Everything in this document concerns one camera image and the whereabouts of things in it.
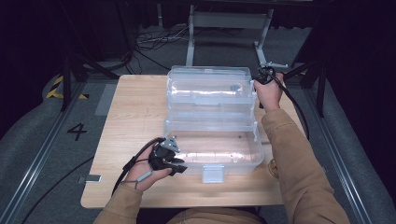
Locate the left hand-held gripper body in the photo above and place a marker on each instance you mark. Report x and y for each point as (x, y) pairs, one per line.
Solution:
(162, 155)

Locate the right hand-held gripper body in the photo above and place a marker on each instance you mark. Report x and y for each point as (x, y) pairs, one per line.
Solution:
(264, 76)

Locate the clear plastic storage box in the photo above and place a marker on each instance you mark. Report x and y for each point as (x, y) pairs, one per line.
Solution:
(214, 149)

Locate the person's right hand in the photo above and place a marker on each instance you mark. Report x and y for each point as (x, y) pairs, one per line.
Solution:
(271, 93)

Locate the person's left hand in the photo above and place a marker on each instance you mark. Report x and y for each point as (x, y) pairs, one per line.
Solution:
(140, 174)

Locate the black tripod stand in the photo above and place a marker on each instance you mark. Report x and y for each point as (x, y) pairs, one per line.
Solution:
(74, 67)
(320, 81)

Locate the person's lap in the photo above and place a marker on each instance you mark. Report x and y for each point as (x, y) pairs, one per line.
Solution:
(214, 217)

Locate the small silver tape piece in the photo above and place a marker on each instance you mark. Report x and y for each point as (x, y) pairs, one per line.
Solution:
(91, 178)

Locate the grey floor tape patch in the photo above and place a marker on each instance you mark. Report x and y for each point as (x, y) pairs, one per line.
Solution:
(106, 99)

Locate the yellow black floor tape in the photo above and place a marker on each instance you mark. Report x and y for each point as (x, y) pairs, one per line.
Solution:
(54, 91)

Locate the grey metal stand frame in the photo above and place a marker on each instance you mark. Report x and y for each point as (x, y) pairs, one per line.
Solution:
(229, 20)

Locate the metal floor rail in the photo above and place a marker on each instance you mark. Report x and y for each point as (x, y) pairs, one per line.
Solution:
(339, 161)
(37, 161)

